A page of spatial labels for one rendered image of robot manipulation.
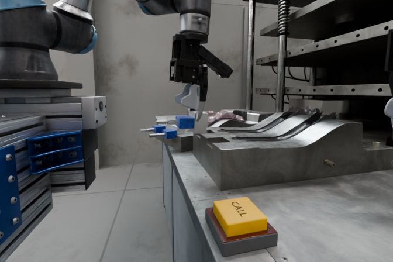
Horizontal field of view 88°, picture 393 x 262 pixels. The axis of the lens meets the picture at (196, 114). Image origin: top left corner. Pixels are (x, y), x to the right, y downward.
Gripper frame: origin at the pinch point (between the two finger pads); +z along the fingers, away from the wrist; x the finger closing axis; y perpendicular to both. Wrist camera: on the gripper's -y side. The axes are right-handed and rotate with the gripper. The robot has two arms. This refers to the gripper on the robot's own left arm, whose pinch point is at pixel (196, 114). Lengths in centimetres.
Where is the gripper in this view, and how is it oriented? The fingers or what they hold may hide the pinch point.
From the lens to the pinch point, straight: 55.4
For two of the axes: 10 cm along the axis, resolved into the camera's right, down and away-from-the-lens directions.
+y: -9.4, -0.1, -3.4
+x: 3.3, 1.8, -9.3
